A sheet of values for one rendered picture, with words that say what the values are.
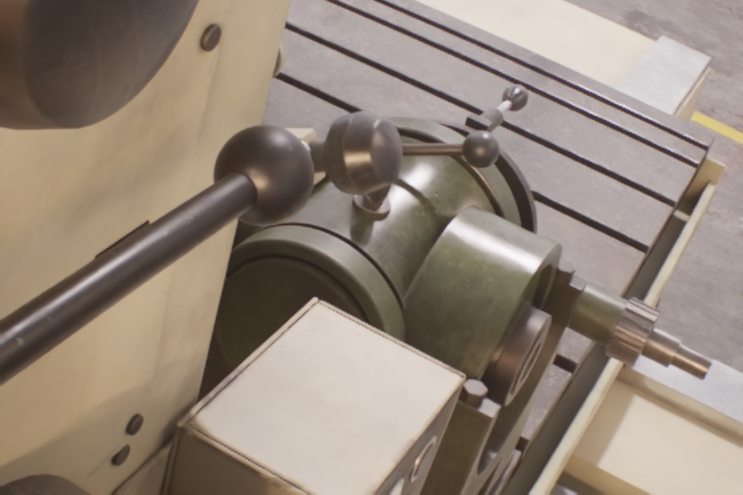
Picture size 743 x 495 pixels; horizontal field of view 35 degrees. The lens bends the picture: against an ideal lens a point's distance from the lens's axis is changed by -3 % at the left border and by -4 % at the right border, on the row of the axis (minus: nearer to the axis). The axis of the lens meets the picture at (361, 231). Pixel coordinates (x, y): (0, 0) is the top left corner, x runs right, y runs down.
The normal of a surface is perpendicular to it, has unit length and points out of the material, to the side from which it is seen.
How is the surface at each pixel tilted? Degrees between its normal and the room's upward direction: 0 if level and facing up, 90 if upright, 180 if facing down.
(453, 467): 90
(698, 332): 0
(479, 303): 43
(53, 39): 93
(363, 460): 0
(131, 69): 108
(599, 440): 0
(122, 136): 90
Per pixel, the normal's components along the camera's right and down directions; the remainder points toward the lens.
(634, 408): 0.25, -0.81
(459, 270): -0.03, -0.48
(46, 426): 0.87, 0.43
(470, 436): -0.44, 0.39
